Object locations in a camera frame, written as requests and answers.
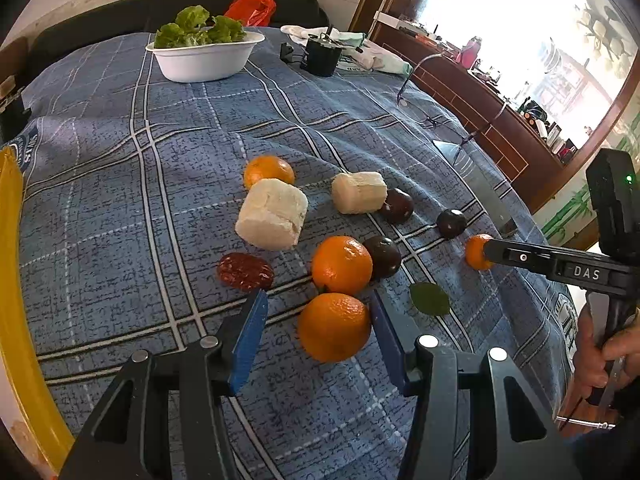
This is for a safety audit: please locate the red jujube date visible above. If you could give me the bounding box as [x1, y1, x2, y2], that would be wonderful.
[217, 252, 275, 291]

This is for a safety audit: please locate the wooden counter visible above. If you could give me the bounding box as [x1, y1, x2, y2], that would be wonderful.
[350, 10, 591, 213]

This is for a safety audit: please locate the yellow-rimmed white tray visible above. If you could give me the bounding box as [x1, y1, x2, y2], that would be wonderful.
[0, 146, 76, 476]

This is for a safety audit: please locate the pink bottle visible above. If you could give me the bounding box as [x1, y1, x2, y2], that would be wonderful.
[459, 36, 483, 68]

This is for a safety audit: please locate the red plastic bag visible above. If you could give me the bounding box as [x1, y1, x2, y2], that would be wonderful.
[223, 0, 277, 27]

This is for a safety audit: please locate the mandarin orange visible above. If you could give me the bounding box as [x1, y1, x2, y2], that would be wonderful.
[243, 155, 296, 191]
[465, 233, 496, 272]
[311, 235, 374, 296]
[298, 292, 372, 364]

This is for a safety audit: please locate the dark purple plum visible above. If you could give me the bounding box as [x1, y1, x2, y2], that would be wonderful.
[436, 208, 468, 240]
[362, 236, 402, 280]
[380, 188, 415, 225]

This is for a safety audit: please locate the person's right hand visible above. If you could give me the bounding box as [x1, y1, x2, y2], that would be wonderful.
[572, 304, 640, 401]

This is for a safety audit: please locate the grey cable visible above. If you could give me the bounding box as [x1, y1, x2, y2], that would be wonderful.
[397, 52, 446, 107]

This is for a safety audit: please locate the small white peeled chunk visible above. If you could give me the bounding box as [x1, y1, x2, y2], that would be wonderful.
[331, 171, 388, 215]

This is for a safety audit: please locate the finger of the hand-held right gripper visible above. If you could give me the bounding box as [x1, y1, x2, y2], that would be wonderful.
[483, 238, 557, 277]

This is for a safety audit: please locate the green leaf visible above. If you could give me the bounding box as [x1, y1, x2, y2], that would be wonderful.
[409, 282, 451, 317]

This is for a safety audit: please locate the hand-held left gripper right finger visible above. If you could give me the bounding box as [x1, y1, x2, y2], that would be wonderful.
[369, 291, 583, 480]

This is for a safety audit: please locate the large white peeled chunk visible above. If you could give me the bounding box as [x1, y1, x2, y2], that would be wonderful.
[235, 178, 309, 251]

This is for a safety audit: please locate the metal knife blade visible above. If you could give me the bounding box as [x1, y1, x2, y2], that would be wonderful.
[432, 139, 518, 237]

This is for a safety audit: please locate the black sofa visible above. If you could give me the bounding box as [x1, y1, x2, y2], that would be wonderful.
[27, 0, 328, 61]

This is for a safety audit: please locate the white bowl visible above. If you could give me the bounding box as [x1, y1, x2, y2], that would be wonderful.
[145, 31, 266, 83]

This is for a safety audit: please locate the green lettuce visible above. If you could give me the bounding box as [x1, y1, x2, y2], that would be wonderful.
[153, 5, 247, 49]

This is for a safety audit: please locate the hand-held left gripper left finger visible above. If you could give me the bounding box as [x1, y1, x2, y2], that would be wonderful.
[59, 289, 269, 480]

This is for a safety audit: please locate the white cloth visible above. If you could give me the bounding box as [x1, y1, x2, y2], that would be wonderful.
[280, 24, 413, 77]

